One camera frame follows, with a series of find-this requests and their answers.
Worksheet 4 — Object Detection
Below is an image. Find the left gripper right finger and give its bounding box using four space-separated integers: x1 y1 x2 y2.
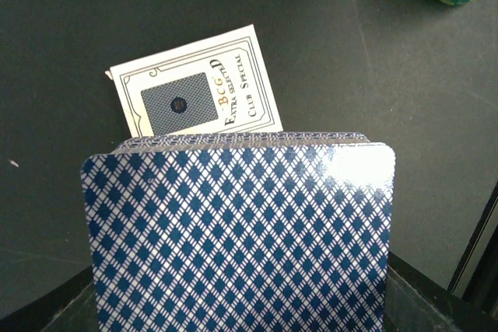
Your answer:
383 253 497 331

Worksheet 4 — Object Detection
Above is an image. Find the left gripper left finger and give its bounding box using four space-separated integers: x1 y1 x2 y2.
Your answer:
1 266 93 331

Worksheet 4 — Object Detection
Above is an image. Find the blue playing card deck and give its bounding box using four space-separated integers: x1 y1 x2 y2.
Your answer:
80 133 396 331

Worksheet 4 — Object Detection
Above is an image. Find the white playing card box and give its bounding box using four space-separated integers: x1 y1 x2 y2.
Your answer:
105 25 282 137

